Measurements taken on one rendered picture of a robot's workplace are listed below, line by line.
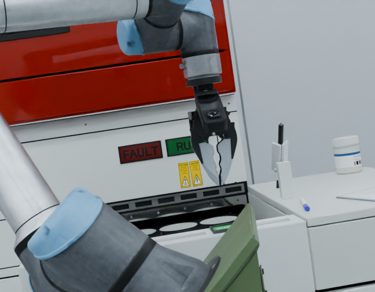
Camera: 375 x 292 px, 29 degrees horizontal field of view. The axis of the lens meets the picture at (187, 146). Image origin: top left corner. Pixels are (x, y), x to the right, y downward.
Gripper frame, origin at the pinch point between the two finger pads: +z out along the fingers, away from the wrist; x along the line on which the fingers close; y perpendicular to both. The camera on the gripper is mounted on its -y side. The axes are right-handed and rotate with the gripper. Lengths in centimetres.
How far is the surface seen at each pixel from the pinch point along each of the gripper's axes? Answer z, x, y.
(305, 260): 17.6, -13.5, -4.8
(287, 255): 15.9, -10.1, -4.8
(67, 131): -13, 31, 58
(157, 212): 13, 10, 57
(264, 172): 24, -52, 206
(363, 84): -11, -108, 205
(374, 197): 9.3, -31.6, 3.3
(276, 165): 1.7, -17.1, 23.7
